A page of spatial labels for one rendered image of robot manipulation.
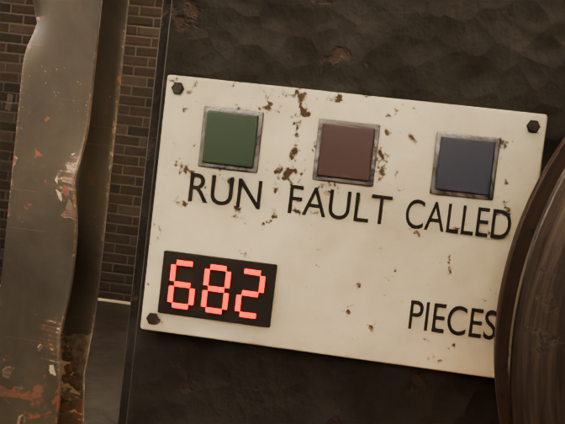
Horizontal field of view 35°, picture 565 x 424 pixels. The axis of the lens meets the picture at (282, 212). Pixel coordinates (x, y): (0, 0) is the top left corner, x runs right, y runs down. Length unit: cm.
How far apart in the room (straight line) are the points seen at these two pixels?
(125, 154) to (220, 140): 626
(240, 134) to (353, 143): 8
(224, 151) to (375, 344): 17
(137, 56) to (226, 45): 626
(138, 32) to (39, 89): 371
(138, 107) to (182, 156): 624
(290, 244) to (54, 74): 268
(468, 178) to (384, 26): 12
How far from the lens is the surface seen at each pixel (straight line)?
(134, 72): 690
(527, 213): 55
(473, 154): 61
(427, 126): 61
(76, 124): 321
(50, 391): 333
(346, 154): 60
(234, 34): 65
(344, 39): 64
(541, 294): 49
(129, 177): 686
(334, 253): 61
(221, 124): 62
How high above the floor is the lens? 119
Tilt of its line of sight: 3 degrees down
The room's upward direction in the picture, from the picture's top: 7 degrees clockwise
